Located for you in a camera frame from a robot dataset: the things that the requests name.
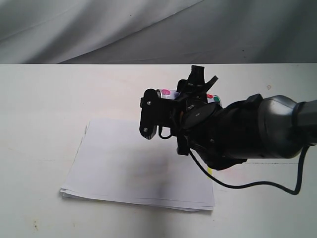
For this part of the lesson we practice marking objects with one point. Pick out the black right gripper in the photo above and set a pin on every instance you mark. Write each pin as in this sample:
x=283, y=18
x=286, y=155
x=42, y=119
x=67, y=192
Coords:
x=196, y=128

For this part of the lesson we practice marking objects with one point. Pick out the white spray paint can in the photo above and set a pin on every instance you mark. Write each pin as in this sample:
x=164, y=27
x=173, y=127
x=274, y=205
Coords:
x=172, y=95

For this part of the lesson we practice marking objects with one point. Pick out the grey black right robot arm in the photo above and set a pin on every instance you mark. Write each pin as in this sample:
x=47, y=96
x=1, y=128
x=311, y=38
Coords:
x=255, y=128

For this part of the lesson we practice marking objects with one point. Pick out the white paper stack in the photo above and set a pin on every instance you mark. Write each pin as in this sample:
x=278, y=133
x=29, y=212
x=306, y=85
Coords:
x=115, y=163

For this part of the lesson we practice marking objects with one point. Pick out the grey backdrop cloth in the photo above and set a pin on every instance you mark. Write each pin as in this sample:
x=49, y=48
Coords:
x=158, y=31

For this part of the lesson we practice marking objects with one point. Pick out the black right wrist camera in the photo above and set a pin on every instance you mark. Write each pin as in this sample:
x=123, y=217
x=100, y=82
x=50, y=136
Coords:
x=157, y=116

